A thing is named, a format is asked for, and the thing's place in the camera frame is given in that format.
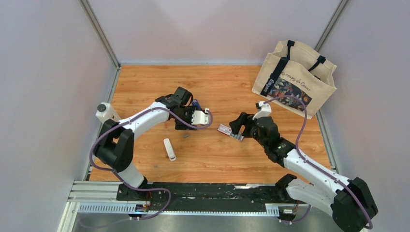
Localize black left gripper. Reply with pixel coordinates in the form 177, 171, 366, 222
174, 106, 200, 131

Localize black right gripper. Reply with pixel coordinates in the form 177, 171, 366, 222
229, 113, 267, 149

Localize blue stapler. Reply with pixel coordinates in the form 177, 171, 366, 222
191, 99, 201, 109

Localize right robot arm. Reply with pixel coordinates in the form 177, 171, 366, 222
229, 112, 379, 232

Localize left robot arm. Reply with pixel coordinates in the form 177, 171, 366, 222
89, 87, 211, 201

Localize grey staple strip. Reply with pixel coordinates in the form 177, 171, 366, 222
230, 132, 244, 141

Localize white red staple box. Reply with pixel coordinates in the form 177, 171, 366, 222
217, 124, 232, 136

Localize canvas floral tote bag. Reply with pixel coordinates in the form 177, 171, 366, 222
251, 40, 337, 119

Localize white bottle black cap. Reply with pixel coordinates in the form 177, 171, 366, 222
95, 102, 121, 124

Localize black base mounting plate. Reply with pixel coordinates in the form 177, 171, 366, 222
116, 182, 296, 213

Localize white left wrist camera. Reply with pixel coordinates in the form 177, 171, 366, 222
191, 108, 210, 126

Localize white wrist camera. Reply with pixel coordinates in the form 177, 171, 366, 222
252, 101, 272, 120
191, 108, 210, 126

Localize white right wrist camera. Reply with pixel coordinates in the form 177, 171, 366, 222
252, 101, 272, 120

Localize aluminium frame rail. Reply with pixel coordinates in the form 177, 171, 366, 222
69, 181, 361, 217

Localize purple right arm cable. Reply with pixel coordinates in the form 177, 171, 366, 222
263, 95, 374, 230

